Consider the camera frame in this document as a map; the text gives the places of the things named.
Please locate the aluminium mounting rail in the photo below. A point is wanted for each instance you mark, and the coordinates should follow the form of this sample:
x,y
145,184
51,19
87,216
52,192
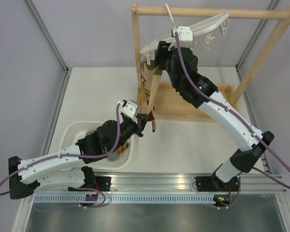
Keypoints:
x,y
153,182

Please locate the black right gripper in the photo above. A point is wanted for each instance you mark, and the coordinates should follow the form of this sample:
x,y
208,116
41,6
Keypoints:
x,y
161,53

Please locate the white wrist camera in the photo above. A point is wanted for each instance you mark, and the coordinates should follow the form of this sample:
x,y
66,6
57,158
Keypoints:
x,y
184,35
130,109

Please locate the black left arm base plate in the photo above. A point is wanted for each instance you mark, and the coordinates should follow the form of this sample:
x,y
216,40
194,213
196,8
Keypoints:
x,y
101,183

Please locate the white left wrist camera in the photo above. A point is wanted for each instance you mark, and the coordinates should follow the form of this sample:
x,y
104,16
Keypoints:
x,y
130,109

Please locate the white slotted cable duct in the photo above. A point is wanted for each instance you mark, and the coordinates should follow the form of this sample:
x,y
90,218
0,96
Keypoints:
x,y
125,198

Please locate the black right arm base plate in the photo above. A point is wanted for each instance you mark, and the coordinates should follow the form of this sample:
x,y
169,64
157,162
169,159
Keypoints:
x,y
204,183

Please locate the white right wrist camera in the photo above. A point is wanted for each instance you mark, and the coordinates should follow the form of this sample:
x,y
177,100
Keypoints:
x,y
184,35

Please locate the beige sock olive toe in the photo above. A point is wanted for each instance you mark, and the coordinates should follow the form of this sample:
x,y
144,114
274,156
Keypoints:
x,y
149,71
156,77

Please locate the wooden hanging rack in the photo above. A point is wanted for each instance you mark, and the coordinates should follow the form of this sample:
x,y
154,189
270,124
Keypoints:
x,y
169,83

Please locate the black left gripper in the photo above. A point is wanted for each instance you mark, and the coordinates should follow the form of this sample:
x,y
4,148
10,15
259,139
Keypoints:
x,y
141,120

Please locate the white perforated plastic basket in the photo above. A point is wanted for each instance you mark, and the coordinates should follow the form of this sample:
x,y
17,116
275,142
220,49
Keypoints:
x,y
78,130

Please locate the white plastic clip hanger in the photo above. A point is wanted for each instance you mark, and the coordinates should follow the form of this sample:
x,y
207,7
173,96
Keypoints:
x,y
204,27

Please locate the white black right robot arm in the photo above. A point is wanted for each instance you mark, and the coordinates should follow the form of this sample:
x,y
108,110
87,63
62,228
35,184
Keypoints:
x,y
181,67

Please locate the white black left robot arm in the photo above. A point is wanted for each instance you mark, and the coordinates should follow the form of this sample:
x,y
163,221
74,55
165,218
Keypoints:
x,y
26,176

